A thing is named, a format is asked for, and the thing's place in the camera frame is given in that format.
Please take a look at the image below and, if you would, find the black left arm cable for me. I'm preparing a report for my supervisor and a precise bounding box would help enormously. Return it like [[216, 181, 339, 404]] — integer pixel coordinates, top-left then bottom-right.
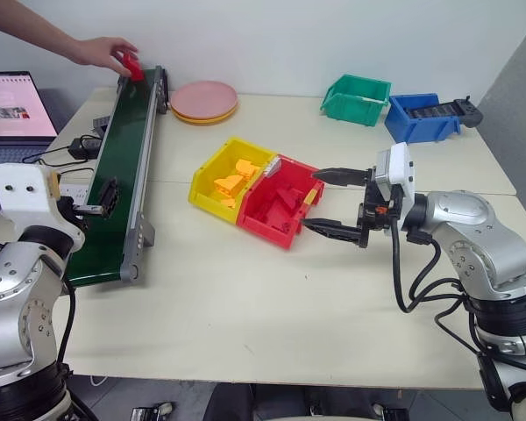
[[53, 280, 78, 376]]

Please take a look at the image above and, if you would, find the green conveyor belt, silver frame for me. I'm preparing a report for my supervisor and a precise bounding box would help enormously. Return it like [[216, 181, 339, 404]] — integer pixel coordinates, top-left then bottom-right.
[[63, 65, 172, 289]]

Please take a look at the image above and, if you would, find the green plastic storage bin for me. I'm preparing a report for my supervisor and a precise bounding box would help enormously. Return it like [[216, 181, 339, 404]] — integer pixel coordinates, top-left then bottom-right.
[[319, 74, 393, 129]]

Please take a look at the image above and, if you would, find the red plastic storage bin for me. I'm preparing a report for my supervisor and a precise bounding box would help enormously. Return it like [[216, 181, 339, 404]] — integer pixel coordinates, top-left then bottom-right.
[[236, 153, 327, 252]]

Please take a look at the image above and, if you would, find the blue plastic storage bin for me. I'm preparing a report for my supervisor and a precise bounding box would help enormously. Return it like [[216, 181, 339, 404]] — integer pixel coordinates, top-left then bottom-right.
[[384, 92, 463, 146]]

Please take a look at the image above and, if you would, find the pink plate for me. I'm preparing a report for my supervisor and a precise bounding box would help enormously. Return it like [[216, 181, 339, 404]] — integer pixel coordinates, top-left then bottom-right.
[[170, 80, 239, 121]]

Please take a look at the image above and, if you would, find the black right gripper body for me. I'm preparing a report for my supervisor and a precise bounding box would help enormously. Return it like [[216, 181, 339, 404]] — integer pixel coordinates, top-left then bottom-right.
[[356, 168, 401, 240]]

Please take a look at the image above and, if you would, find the white power strip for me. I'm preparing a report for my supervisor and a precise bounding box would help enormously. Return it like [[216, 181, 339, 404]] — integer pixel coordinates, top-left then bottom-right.
[[54, 170, 93, 205]]

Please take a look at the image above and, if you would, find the yellow plate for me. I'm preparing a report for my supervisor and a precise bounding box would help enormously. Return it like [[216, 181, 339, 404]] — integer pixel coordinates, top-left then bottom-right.
[[171, 103, 239, 129]]

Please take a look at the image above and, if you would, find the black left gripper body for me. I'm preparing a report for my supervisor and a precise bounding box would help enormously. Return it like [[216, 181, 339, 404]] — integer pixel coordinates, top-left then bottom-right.
[[55, 196, 91, 232]]

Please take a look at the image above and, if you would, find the red plastic block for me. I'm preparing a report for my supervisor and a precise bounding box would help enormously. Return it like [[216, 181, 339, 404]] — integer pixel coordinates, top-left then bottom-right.
[[116, 49, 146, 82], [275, 187, 306, 212], [254, 205, 300, 232]]

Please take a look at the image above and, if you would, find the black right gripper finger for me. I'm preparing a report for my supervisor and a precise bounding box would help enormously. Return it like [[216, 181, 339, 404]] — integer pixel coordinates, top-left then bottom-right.
[[302, 217, 370, 251], [311, 167, 373, 188]]

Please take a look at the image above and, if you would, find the dark rounded shape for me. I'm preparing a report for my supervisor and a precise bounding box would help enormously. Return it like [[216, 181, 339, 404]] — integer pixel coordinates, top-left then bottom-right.
[[203, 380, 319, 421]]

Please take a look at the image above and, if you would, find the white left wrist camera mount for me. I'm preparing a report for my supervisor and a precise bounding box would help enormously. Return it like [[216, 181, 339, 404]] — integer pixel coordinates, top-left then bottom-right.
[[0, 161, 87, 253]]

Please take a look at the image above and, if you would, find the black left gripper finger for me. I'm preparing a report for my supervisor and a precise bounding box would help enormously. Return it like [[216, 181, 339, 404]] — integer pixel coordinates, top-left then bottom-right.
[[73, 201, 117, 219], [99, 176, 121, 204]]

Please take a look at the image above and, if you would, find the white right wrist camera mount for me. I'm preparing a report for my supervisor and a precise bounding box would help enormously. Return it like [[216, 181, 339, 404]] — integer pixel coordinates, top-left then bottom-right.
[[374, 141, 416, 203]]

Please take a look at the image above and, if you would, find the open laptop computer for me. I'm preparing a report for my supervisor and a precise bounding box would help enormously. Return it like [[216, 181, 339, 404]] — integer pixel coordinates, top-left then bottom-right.
[[0, 71, 60, 177]]

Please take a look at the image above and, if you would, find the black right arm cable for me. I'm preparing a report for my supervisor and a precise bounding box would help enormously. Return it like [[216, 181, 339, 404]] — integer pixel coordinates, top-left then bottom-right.
[[390, 218, 486, 359]]

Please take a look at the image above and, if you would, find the dark shape with silver part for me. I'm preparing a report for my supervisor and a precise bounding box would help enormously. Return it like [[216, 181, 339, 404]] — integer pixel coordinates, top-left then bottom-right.
[[130, 400, 174, 421], [371, 400, 412, 421]]

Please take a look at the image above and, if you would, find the yellow plastic storage bin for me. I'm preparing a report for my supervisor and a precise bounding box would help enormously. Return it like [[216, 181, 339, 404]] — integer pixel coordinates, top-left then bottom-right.
[[188, 136, 279, 226]]

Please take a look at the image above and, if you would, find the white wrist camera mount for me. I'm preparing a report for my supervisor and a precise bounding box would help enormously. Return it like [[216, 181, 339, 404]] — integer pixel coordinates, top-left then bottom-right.
[[374, 141, 416, 203], [0, 161, 87, 253]]

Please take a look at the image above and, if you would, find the yellow plastic block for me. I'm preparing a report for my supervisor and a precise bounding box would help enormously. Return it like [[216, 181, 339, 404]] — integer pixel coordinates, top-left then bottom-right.
[[235, 159, 261, 179], [213, 174, 247, 196]]

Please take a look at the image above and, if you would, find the black power adapter cable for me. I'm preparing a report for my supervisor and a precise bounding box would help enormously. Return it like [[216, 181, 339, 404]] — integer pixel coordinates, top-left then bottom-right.
[[21, 146, 96, 177]]

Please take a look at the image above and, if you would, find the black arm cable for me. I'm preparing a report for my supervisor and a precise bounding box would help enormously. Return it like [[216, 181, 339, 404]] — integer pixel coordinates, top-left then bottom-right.
[[53, 280, 78, 376], [390, 218, 486, 359]]

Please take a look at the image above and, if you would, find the person's bare hand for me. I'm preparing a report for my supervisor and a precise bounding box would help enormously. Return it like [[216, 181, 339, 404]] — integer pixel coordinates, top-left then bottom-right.
[[76, 36, 140, 77]]

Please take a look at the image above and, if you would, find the black power adapter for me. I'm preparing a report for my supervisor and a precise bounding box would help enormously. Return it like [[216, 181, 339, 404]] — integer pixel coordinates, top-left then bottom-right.
[[68, 136, 103, 161]]

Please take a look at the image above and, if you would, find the black ribbed device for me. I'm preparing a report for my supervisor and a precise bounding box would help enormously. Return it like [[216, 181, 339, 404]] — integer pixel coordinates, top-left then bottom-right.
[[405, 95, 485, 130]]

